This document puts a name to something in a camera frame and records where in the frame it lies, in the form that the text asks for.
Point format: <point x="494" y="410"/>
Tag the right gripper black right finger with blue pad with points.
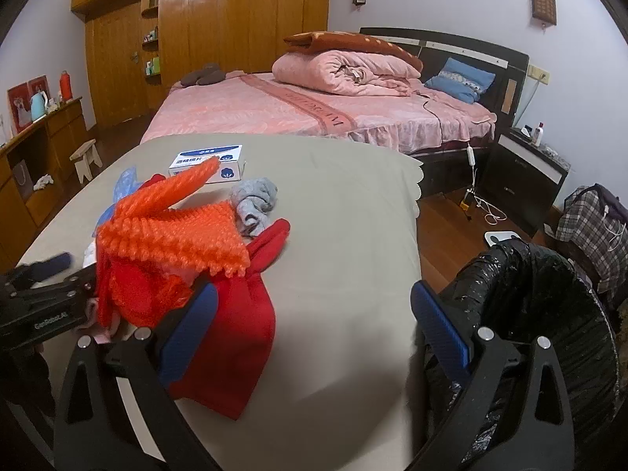
<point x="535" y="432"/>

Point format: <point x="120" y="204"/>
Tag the blue plastic bag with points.
<point x="126" y="185"/>

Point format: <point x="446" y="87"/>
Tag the white bathroom scale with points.
<point x="492" y="238"/>

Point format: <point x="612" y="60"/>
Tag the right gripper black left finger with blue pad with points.
<point x="93" y="431"/>

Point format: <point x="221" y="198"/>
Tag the black bed headboard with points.
<point x="434" y="48"/>

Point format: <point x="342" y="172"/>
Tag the folded pink quilt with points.
<point x="348" y="73"/>

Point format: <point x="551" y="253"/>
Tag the pink covered bed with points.
<point x="258" y="104"/>

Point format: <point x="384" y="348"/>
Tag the orange foam net large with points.
<point x="150" y="253"/>

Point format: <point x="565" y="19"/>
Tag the grey sock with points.
<point x="252" y="201"/>

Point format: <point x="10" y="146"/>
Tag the wooden sideboard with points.
<point x="38" y="178"/>

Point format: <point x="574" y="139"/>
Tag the red thermos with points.
<point x="65" y="86"/>

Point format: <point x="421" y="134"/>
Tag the grey table cloth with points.
<point x="332" y="395"/>

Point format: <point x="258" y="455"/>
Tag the blue pillow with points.
<point x="461" y="81"/>

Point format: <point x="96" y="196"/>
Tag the white lotion bottle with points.
<point x="538" y="135"/>

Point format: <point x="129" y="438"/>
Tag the light blue kettle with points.
<point x="39" y="102"/>

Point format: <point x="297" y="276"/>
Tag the wall power socket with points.
<point x="538" y="74"/>

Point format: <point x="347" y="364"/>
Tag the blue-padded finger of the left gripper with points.
<point x="40" y="270"/>

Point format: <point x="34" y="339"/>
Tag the brown wall lamp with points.
<point x="544" y="11"/>

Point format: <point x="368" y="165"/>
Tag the brown slippers on bed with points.
<point x="208" y="75"/>

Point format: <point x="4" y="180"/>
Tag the brown folded blanket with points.
<point x="322" y="41"/>

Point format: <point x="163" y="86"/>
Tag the red picture frames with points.
<point x="19" y="100"/>

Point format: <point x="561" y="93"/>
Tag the plaid cloth on chair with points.
<point x="595" y="221"/>

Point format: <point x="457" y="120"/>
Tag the small wooden stool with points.
<point x="82" y="159"/>

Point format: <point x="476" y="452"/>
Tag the wooden wardrobe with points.
<point x="137" y="49"/>

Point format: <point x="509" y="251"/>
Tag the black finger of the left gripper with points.
<point x="79" y="284"/>

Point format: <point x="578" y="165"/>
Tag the black white nightstand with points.
<point x="522" y="179"/>

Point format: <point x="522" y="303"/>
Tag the black lined trash bin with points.
<point x="522" y="291"/>

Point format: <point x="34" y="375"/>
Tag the red cloth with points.
<point x="232" y="355"/>

